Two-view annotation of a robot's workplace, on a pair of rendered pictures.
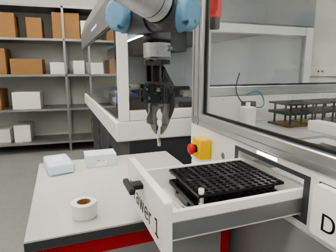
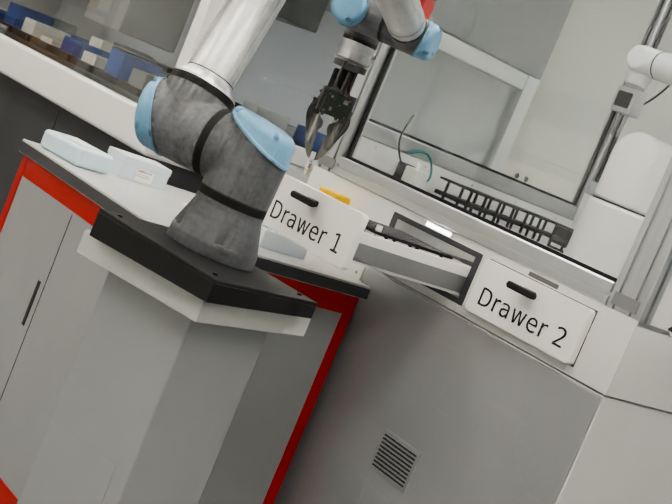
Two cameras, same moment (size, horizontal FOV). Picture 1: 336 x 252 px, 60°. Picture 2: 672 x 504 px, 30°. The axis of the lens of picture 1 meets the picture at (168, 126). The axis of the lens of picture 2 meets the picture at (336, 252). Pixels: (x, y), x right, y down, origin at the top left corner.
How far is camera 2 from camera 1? 1.87 m
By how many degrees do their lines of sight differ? 21
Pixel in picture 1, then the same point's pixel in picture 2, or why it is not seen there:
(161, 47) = (366, 53)
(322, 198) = (489, 272)
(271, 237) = (411, 328)
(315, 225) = (473, 300)
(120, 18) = (354, 13)
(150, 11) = (404, 33)
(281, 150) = (459, 224)
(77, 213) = not seen: hidden behind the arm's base
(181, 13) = (426, 43)
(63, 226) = not seen: hidden behind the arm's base
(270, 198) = (439, 261)
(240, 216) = (408, 266)
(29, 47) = not seen: outside the picture
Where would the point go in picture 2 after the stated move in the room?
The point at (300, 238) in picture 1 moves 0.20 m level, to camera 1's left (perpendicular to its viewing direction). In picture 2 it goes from (449, 322) to (363, 291)
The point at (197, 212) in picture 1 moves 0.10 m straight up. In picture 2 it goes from (377, 241) to (398, 193)
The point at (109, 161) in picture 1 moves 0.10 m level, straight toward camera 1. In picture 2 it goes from (156, 180) to (171, 191)
